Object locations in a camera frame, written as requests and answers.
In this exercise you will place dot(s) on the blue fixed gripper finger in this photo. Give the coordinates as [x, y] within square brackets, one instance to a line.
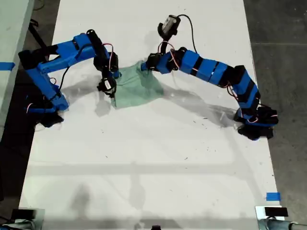
[144, 64]
[118, 74]

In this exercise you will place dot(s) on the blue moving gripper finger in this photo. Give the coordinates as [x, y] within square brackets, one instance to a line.
[145, 69]
[114, 75]

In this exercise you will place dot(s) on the pale green t-shirt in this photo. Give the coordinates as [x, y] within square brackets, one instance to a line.
[136, 91]

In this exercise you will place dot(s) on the blue and black robot arm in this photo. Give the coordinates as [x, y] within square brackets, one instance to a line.
[48, 64]
[216, 69]

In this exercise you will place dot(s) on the black stand bar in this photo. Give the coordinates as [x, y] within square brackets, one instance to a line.
[38, 38]

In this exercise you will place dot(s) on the long blue tape strip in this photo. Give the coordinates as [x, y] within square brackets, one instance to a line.
[7, 65]

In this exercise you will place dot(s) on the pale side bench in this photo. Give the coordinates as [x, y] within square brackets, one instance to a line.
[12, 24]

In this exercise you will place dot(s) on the small black object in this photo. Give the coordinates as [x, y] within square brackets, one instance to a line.
[156, 227]

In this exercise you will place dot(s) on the shiny metal plate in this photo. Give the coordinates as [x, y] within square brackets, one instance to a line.
[260, 213]
[40, 219]

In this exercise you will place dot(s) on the small black box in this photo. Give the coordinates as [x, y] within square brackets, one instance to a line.
[22, 213]
[275, 212]

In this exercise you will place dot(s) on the short blue tape strip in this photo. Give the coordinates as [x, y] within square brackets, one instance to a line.
[273, 196]

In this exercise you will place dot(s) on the black camera stalk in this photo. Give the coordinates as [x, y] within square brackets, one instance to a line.
[105, 73]
[164, 44]

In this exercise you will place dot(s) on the black camera box white label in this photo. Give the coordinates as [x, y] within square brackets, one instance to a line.
[106, 86]

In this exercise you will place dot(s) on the black camera box grey face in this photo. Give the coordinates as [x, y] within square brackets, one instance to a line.
[170, 25]

